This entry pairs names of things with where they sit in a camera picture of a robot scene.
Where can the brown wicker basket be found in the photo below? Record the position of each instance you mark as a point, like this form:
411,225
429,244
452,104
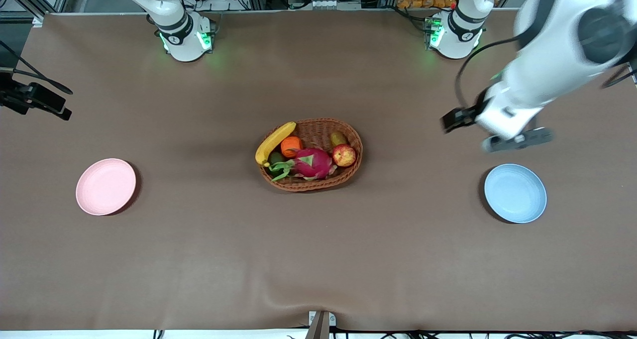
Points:
318,179

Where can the yellow banana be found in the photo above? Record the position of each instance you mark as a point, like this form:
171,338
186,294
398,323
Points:
273,142

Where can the brown tablecloth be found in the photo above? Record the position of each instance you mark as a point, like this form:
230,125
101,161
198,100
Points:
318,259

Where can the green avocado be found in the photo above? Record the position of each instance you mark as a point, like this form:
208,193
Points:
275,158

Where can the orange fruit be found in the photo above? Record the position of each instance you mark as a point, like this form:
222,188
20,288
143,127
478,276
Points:
291,146

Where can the red yellow apple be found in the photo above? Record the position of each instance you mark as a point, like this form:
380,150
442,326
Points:
344,155

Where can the brown green kiwi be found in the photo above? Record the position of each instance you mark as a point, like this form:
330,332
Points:
338,138

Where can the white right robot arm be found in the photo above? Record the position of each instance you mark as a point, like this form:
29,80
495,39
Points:
181,35

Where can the metal table edge bracket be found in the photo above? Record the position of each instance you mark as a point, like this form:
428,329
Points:
321,324

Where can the light blue plate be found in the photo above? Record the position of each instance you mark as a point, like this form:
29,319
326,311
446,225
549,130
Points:
515,193

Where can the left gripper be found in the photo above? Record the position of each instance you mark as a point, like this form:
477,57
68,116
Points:
470,113

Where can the pink plate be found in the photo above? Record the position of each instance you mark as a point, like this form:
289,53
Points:
105,186

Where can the pink dragon fruit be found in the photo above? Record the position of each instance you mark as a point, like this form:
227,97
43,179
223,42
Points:
313,164

